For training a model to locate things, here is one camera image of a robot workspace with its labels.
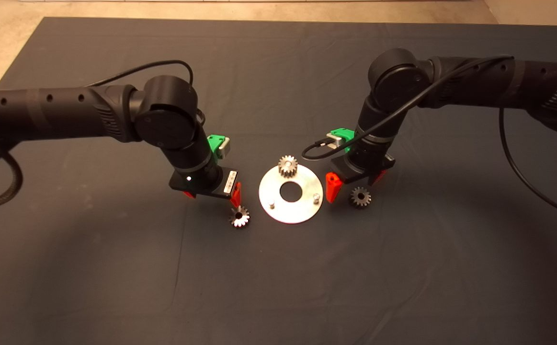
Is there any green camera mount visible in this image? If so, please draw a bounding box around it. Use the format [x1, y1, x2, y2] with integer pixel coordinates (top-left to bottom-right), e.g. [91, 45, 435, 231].
[206, 134, 226, 160]
[331, 127, 355, 153]

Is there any round metal carrier plate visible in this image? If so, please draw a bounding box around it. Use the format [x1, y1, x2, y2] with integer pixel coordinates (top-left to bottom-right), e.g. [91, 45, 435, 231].
[259, 165, 323, 224]

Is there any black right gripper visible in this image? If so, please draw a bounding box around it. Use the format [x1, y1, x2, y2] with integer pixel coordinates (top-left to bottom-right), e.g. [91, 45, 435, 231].
[326, 153, 396, 204]

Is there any thin black left camera cable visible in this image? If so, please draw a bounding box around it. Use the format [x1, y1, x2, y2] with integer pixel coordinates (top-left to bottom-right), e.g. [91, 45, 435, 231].
[87, 59, 206, 127]

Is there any green right camera mount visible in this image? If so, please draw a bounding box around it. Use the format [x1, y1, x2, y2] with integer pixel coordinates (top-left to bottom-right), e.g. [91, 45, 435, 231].
[331, 127, 355, 153]

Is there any dark grey table cloth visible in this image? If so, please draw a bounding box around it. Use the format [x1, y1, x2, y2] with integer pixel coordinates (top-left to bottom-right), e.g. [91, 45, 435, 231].
[0, 17, 557, 345]

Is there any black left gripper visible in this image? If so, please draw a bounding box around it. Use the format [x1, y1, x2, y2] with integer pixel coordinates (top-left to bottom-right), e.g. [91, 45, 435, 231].
[169, 168, 243, 209]

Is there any green left camera mount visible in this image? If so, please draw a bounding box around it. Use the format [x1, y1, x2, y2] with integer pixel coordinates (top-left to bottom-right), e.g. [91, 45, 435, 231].
[206, 134, 226, 160]

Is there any small steel spur gear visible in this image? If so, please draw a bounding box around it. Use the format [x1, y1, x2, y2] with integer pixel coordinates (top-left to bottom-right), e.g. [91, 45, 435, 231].
[229, 206, 251, 229]
[278, 155, 299, 178]
[350, 187, 372, 209]

